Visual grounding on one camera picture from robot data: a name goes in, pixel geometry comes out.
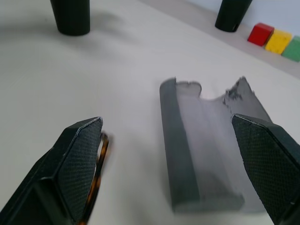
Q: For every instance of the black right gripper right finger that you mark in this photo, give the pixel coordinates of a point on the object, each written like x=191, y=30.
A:
x=267, y=159

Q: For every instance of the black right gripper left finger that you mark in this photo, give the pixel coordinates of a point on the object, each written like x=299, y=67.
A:
x=58, y=168

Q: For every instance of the tortoiseshell glasses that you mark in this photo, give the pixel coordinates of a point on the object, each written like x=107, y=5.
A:
x=101, y=159

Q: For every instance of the open grey glasses case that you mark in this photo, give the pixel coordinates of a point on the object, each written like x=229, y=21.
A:
x=187, y=152

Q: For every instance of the black cup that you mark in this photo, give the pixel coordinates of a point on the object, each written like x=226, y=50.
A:
x=230, y=15
x=71, y=16

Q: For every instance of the green block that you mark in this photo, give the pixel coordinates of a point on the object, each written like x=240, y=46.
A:
x=291, y=49

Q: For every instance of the yellow block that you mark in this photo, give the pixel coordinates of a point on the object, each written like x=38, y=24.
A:
x=278, y=42

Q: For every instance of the red block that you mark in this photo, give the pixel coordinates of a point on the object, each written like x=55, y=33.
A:
x=259, y=34

